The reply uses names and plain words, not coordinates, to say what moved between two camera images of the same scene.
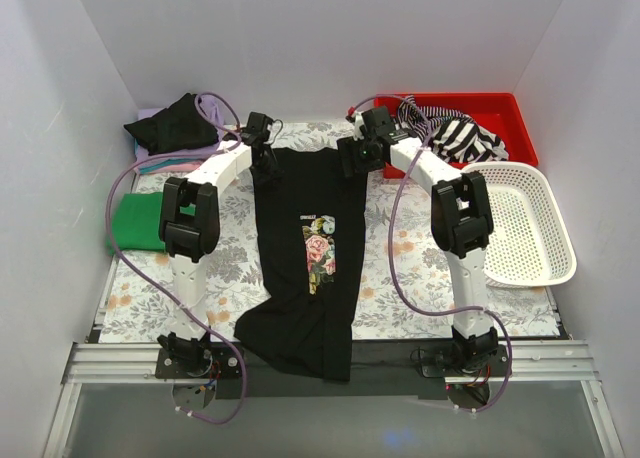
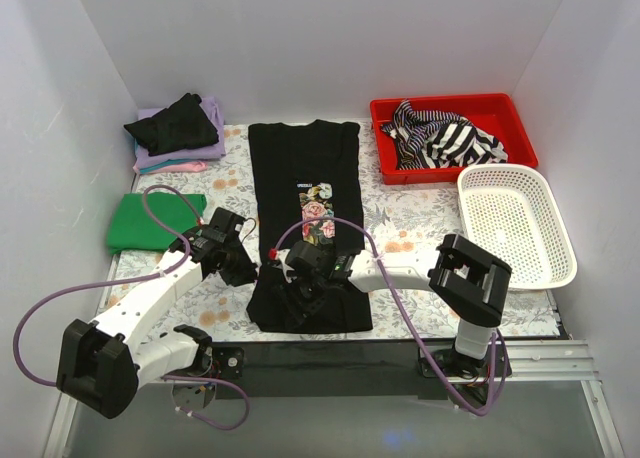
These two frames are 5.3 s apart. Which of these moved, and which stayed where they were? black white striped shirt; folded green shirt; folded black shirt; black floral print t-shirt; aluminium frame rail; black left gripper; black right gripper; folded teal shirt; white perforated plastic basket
Moved: black left gripper; black right gripper; black floral print t-shirt
Stayed: black white striped shirt; aluminium frame rail; folded teal shirt; folded black shirt; white perforated plastic basket; folded green shirt
